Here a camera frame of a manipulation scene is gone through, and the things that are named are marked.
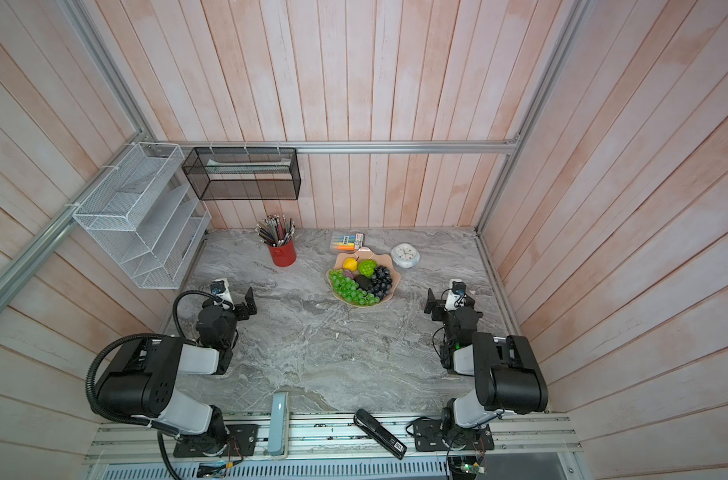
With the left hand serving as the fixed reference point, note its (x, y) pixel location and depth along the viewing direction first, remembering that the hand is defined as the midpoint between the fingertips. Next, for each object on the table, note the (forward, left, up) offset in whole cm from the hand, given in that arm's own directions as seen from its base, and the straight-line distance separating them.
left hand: (238, 293), depth 92 cm
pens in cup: (+22, -9, +6) cm, 24 cm away
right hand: (+1, -65, +1) cm, 65 cm away
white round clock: (+20, -55, -5) cm, 59 cm away
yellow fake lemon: (+13, -35, -2) cm, 38 cm away
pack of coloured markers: (+28, -33, -7) cm, 44 cm away
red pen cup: (+17, -12, -2) cm, 21 cm away
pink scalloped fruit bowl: (+19, -39, -4) cm, 44 cm away
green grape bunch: (+2, -34, -1) cm, 34 cm away
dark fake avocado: (+6, -39, -2) cm, 40 cm away
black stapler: (-37, -43, -5) cm, 57 cm away
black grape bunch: (+5, -45, -1) cm, 46 cm away
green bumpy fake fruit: (+12, -41, -2) cm, 42 cm away
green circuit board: (-44, -65, -8) cm, 79 cm away
